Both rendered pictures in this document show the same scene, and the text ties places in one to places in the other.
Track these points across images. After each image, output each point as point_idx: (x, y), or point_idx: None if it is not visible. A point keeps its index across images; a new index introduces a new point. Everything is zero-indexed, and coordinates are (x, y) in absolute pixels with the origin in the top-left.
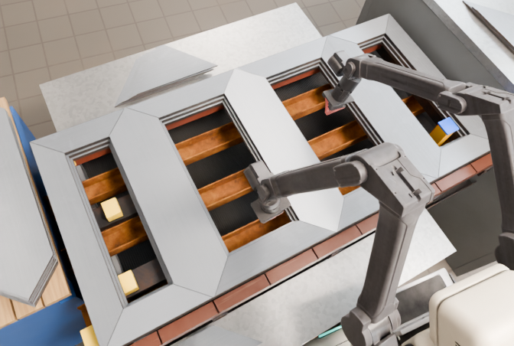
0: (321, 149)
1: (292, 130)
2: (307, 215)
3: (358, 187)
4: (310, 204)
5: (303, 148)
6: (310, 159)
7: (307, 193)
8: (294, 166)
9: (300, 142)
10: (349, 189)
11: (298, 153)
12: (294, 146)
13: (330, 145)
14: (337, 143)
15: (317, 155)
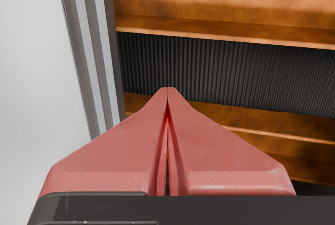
0: None
1: None
2: (9, 222)
3: (258, 140)
4: (23, 213)
5: (49, 91)
6: (61, 135)
7: (22, 195)
8: (0, 125)
9: (44, 62)
10: (234, 131)
11: (25, 96)
12: (13, 63)
13: None
14: (324, 4)
15: (225, 7)
